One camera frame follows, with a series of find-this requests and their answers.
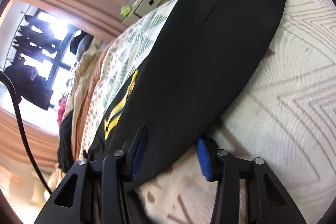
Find pink clothes on windowsill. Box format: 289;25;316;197
57;97;67;126

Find black shirt with yellow print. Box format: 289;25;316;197
88;0;286;188

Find large black hanging coat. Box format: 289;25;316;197
4;57;53;110

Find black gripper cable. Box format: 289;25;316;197
0;71;53;196

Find black knitted garment on bed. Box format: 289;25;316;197
57;110;75;173

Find beige crumpled duvet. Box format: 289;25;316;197
63;50;106;125

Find left pink curtain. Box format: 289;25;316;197
0;108;61;169

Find white bedside cabinet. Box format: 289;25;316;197
120;0;169;27

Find orange quilt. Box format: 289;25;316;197
72;43;112;160

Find patterned white bed cover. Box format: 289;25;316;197
76;0;335;223

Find row of dark hanging clothes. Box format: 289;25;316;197
11;15;67;62

